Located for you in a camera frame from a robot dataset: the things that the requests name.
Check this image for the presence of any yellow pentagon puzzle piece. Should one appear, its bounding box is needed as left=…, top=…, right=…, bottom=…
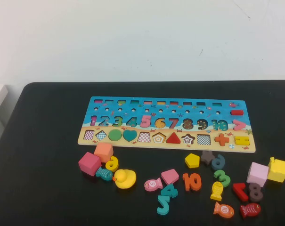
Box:
left=184, top=153, right=201, bottom=169

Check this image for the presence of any wooden number shape puzzle board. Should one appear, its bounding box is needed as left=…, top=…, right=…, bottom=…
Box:
left=77, top=96, right=256, bottom=153

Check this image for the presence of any pink number five piece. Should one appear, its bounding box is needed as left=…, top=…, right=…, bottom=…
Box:
left=140, top=114, right=152, bottom=129

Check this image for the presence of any teal heart puzzle piece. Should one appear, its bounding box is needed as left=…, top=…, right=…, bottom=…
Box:
left=122, top=129, right=138, bottom=143

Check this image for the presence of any green circle puzzle piece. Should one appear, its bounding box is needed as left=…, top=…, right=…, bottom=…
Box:
left=108, top=129, right=122, bottom=143

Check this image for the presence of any red triangle puzzle piece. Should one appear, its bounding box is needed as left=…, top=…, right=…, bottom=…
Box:
left=166, top=132, right=182, bottom=144

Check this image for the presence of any yellow number six piece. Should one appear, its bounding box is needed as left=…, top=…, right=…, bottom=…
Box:
left=105, top=155, right=119, bottom=172

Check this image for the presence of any pink trapezoid puzzle piece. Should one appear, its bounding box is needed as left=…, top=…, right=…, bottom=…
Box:
left=161, top=169, right=180, bottom=186

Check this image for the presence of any brown star puzzle piece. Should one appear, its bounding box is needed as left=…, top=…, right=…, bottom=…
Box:
left=200, top=150, right=216, bottom=166

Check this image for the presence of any orange number ten piece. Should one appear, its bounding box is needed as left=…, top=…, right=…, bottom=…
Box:
left=182, top=173, right=202, bottom=192

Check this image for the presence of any teal number four piece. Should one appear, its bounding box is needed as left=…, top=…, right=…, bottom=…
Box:
left=160, top=183, right=179, bottom=198

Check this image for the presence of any orange plus sign piece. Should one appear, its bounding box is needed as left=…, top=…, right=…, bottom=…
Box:
left=214, top=133, right=230, bottom=146

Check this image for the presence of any turquoise number two piece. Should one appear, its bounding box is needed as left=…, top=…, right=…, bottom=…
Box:
left=156, top=194, right=171, bottom=215

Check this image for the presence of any grey-blue number nine piece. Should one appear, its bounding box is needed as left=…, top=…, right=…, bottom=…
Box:
left=212, top=154, right=226, bottom=172

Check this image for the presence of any pink greater-than sign piece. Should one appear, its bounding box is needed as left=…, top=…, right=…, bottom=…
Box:
left=232, top=119, right=246, bottom=132

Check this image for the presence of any yellow equals sign piece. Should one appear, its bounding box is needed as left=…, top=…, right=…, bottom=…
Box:
left=234, top=136, right=251, bottom=146

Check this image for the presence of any green number three piece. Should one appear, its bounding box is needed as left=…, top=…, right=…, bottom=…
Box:
left=213, top=169, right=231, bottom=188

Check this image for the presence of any red number seven piece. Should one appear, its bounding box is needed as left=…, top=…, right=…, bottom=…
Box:
left=232, top=182, right=249, bottom=202

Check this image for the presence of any brown number eight piece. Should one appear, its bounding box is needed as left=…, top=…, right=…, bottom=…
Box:
left=248, top=182, right=263, bottom=203

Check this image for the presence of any orange wooden cube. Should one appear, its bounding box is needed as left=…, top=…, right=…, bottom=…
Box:
left=94, top=142, right=114, bottom=163

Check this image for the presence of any yellow rubber duck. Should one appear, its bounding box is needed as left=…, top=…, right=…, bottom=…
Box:
left=112, top=169, right=137, bottom=189

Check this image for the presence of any teal wooden fish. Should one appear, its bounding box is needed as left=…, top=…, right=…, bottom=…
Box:
left=95, top=166, right=114, bottom=181

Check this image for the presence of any pink wooden fish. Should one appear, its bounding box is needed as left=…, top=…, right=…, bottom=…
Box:
left=144, top=178, right=163, bottom=192

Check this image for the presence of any magenta wooden cube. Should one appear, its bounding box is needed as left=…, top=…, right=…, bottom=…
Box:
left=78, top=152, right=102, bottom=177

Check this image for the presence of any yellow wooden fish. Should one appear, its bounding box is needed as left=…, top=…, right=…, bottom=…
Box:
left=210, top=181, right=224, bottom=202

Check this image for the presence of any orange wooden fish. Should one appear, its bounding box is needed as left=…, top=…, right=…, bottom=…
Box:
left=213, top=202, right=235, bottom=219

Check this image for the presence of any light pink wooden cube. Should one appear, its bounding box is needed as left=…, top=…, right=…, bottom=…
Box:
left=246, top=161, right=269, bottom=188

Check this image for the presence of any red wooden fish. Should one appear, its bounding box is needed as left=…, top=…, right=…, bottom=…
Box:
left=240, top=202, right=262, bottom=218

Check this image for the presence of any yellow wooden cube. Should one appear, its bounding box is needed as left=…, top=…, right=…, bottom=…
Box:
left=267, top=159, right=285, bottom=184

